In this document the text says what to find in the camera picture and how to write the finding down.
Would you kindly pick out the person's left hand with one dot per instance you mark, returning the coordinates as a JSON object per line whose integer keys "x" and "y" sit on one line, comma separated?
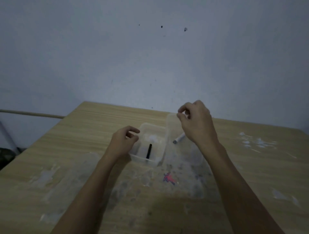
{"x": 119, "y": 143}

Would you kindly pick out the person's right hand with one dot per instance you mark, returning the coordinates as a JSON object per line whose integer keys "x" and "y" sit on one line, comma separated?
{"x": 199, "y": 123}

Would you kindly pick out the person's right thumb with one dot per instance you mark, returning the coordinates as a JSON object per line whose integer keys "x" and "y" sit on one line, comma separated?
{"x": 181, "y": 119}

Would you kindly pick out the person's left thumb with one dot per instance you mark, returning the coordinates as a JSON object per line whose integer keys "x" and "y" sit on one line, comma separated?
{"x": 134, "y": 139}

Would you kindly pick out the clear plastic lid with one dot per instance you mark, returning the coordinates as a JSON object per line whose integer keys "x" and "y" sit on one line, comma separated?
{"x": 171, "y": 127}

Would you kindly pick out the clear plastic container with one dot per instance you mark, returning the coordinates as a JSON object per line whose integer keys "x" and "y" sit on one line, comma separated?
{"x": 154, "y": 147}

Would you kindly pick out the person's left forearm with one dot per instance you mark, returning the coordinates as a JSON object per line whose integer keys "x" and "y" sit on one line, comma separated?
{"x": 89, "y": 192}

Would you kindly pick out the person's right forearm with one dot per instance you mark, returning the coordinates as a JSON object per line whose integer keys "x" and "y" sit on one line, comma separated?
{"x": 241, "y": 190}

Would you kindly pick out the black marker pen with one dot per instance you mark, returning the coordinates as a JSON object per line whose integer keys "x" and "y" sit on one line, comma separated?
{"x": 149, "y": 151}

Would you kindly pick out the white marker pen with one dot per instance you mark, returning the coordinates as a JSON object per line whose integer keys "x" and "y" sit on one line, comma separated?
{"x": 179, "y": 138}

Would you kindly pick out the dark patterned object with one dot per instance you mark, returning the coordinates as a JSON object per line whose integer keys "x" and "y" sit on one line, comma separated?
{"x": 5, "y": 158}

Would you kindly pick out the wooden wall rail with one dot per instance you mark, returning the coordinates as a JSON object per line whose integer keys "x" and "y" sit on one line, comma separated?
{"x": 31, "y": 113}

